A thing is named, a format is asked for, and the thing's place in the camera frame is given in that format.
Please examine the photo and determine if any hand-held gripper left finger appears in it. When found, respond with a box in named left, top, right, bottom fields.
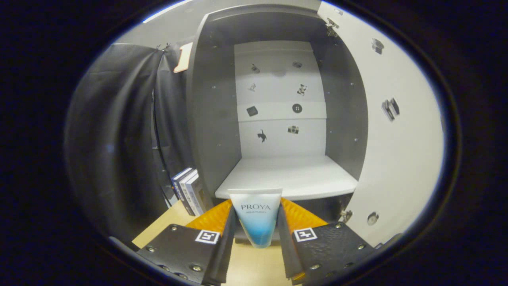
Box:
left=136, top=199, right=239, bottom=286

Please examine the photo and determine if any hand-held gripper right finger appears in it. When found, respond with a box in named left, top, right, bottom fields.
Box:
left=277, top=197, right=376, bottom=286

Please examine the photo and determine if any white and blue tube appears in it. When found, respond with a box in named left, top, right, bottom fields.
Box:
left=227, top=188, right=283, bottom=249

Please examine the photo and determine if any white spine book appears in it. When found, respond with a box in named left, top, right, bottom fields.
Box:
left=179, top=170, right=198, bottom=215

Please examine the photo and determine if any white cabinet shelf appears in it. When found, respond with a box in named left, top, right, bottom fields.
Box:
left=215, top=156, right=358, bottom=201

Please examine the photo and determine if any grey cabinet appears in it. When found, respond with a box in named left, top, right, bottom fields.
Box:
left=186, top=4, right=369, bottom=243

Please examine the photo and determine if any black backdrop cloth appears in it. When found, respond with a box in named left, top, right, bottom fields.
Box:
left=65, top=43, right=195, bottom=243

